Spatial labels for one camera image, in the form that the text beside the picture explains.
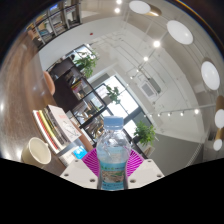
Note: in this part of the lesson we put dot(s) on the dark open shelf unit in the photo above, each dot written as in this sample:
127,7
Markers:
66,90

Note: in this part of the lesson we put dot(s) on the row of potted plants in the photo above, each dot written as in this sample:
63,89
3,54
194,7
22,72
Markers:
145,133

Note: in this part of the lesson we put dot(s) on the grey bookshelf with books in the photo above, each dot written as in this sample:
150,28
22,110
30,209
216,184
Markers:
55,20

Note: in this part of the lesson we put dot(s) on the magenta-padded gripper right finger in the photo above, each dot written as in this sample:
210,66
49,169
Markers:
146,171

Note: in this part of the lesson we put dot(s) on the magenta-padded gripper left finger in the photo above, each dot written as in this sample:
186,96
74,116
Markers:
76,173

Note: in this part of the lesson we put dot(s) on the white ceiling air conditioner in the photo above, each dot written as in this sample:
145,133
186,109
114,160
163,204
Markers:
150,88

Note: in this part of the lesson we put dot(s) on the group of ceiling lights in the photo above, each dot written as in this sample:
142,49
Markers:
180,31

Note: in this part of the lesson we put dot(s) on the group of orange chairs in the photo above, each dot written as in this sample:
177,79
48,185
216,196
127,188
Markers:
49,83

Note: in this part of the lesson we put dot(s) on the cream paper cup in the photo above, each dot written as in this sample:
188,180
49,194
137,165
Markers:
35,153

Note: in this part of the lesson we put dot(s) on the stack of books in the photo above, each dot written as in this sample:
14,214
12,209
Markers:
55,128

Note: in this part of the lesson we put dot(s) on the clear blue-capped water bottle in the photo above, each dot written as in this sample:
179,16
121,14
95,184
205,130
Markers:
113,156

